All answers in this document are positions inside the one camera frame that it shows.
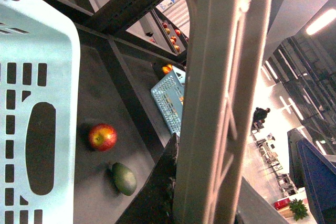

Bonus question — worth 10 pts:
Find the light blue plastic basket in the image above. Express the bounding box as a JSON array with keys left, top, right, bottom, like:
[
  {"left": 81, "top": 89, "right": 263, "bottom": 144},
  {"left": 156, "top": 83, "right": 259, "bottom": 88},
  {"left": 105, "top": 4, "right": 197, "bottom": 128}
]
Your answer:
[{"left": 0, "top": 0, "right": 274, "bottom": 224}]

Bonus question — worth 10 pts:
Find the red yellow apple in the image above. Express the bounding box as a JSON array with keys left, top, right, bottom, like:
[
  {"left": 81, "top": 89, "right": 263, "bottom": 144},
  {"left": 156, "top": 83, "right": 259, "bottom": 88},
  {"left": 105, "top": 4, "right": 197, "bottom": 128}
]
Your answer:
[{"left": 88, "top": 123, "right": 118, "bottom": 152}]

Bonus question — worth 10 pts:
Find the person in background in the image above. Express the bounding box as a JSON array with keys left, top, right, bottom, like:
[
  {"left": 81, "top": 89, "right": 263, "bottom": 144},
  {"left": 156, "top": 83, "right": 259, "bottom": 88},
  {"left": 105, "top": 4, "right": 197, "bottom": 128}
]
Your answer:
[{"left": 251, "top": 107, "right": 270, "bottom": 131}]

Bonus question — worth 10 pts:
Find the blue crate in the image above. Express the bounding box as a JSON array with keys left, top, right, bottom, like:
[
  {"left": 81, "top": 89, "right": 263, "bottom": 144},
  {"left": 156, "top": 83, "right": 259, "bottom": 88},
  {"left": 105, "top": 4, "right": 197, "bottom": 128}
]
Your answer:
[{"left": 151, "top": 66, "right": 186, "bottom": 136}]

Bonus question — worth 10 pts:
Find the green mango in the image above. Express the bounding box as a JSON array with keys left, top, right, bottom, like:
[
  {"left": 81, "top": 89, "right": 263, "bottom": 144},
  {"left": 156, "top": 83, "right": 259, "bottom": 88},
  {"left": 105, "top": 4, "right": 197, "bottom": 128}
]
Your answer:
[{"left": 111, "top": 162, "right": 138, "bottom": 196}]

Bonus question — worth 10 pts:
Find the black metal shelf frame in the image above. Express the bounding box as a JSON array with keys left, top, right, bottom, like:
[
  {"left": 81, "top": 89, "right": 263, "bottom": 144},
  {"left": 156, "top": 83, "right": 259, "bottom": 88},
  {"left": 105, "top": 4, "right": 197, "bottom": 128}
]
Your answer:
[{"left": 46, "top": 0, "right": 186, "bottom": 160}]

